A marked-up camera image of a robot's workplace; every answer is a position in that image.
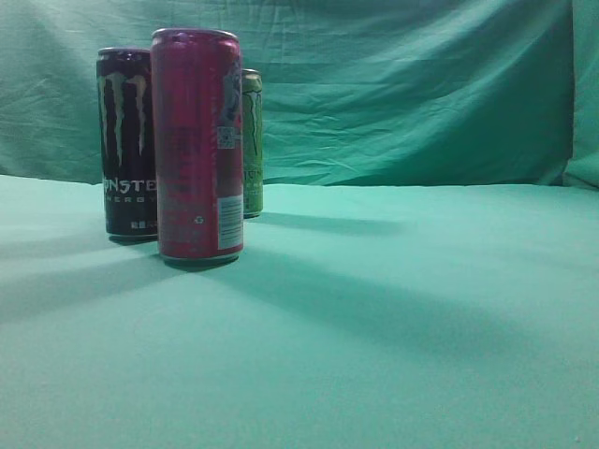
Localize black Monster energy can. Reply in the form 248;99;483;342
96;48;157;241

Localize green backdrop cloth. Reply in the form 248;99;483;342
1;1;598;448

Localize pink energy drink can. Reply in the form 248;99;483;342
151;28;243;264

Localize green Monster energy can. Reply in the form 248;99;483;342
241;68;263;218

